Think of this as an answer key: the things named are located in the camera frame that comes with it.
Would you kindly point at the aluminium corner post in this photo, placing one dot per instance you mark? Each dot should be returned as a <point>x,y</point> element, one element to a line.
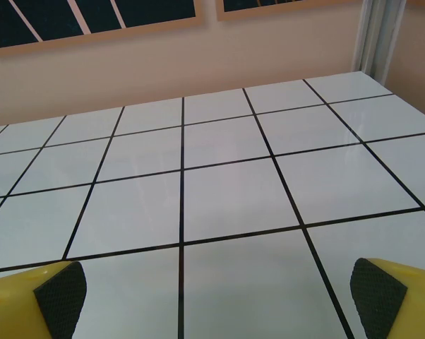
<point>378,35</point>

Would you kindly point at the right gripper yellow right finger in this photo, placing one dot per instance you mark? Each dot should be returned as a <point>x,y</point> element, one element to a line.
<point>410,303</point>

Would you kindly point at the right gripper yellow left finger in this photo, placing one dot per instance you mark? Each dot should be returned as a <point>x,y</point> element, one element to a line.
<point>18,307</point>

